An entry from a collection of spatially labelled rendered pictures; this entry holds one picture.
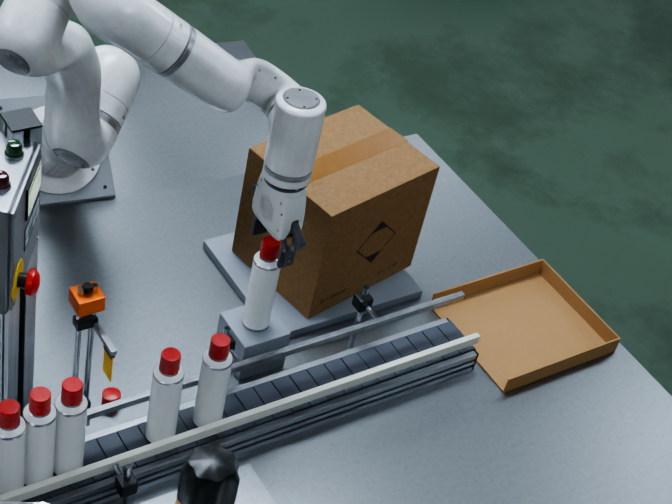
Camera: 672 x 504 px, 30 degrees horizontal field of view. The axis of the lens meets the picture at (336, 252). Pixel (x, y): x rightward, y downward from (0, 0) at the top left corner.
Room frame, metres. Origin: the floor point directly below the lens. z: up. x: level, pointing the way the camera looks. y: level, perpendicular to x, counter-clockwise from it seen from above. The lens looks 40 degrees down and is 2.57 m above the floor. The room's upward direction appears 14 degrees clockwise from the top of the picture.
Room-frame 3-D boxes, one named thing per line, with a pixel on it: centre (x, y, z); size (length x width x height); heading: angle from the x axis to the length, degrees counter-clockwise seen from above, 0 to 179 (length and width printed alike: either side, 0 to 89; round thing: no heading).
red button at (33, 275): (1.24, 0.41, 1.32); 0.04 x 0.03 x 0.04; 6
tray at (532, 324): (1.95, -0.41, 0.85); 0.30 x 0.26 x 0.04; 131
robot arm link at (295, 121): (1.69, 0.11, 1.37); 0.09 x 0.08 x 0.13; 19
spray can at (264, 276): (1.69, 0.12, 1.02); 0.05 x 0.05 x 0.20
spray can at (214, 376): (1.46, 0.15, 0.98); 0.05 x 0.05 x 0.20
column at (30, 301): (1.37, 0.47, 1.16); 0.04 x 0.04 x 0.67; 41
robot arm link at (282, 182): (1.69, 0.11, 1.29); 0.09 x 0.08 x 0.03; 41
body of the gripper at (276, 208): (1.69, 0.11, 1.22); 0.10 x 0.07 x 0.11; 41
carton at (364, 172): (1.99, 0.02, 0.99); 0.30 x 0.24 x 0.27; 142
